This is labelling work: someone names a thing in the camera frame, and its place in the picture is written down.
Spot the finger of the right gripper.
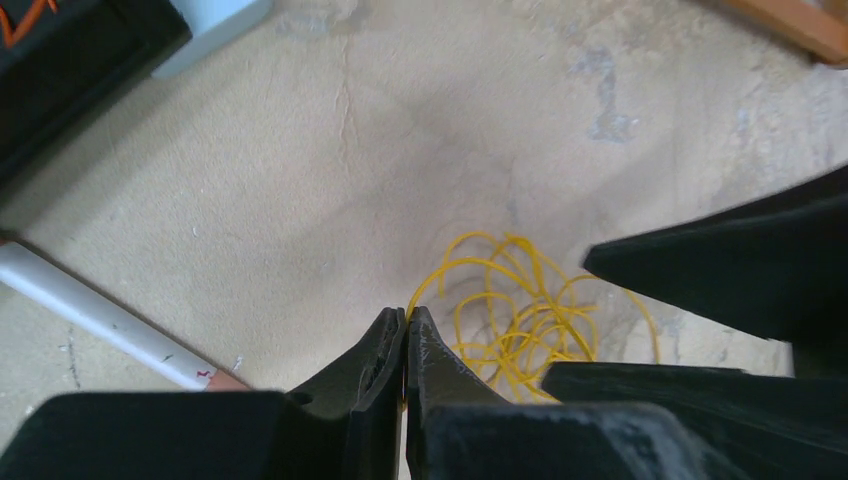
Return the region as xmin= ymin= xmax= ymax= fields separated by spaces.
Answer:
xmin=583 ymin=167 xmax=847 ymax=342
xmin=541 ymin=362 xmax=847 ymax=479

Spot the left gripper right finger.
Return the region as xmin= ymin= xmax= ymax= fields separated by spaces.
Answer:
xmin=405 ymin=307 xmax=747 ymax=479

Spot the black plastic bin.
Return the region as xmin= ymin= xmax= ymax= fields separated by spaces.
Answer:
xmin=1 ymin=0 xmax=191 ymax=186

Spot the yellow cable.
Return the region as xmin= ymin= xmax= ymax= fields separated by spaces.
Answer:
xmin=404 ymin=231 xmax=662 ymax=407

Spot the wooden tiered shelf rack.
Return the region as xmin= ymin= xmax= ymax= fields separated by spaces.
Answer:
xmin=723 ymin=0 xmax=847 ymax=69

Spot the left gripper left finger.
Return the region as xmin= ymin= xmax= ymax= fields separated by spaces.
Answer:
xmin=1 ymin=308 xmax=406 ymax=479

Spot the white orange tipped pen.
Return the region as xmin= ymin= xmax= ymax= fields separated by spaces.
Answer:
xmin=1 ymin=242 xmax=249 ymax=392

